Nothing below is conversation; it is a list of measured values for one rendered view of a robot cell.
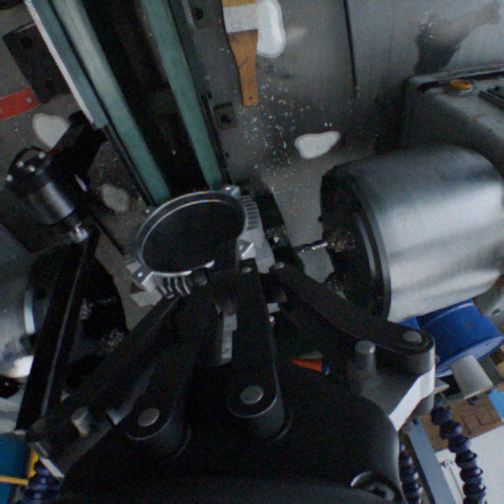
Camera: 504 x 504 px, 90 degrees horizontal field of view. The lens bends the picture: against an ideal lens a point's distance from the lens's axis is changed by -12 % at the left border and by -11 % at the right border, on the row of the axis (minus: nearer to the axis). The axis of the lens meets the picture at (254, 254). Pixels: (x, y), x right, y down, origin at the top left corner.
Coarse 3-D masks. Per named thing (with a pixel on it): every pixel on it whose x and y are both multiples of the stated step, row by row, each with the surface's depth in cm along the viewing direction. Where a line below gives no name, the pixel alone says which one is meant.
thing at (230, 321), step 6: (228, 318) 36; (234, 318) 36; (228, 324) 36; (234, 324) 36; (228, 330) 35; (228, 336) 35; (228, 342) 39; (222, 348) 38; (228, 348) 40; (222, 354) 40; (228, 354) 40; (222, 360) 45; (228, 360) 45
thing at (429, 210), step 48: (432, 144) 37; (336, 192) 39; (384, 192) 32; (432, 192) 31; (480, 192) 30; (336, 240) 36; (384, 240) 30; (432, 240) 30; (480, 240) 30; (336, 288) 44; (384, 288) 32; (432, 288) 32; (480, 288) 34
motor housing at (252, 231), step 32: (192, 192) 43; (224, 192) 41; (160, 224) 43; (192, 224) 47; (224, 224) 47; (256, 224) 36; (128, 256) 37; (160, 256) 44; (192, 256) 51; (160, 288) 37
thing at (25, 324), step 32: (32, 256) 38; (64, 256) 41; (0, 288) 34; (32, 288) 33; (96, 288) 47; (0, 320) 32; (32, 320) 32; (96, 320) 45; (0, 352) 31; (32, 352) 31; (96, 352) 42; (0, 384) 33; (64, 384) 34
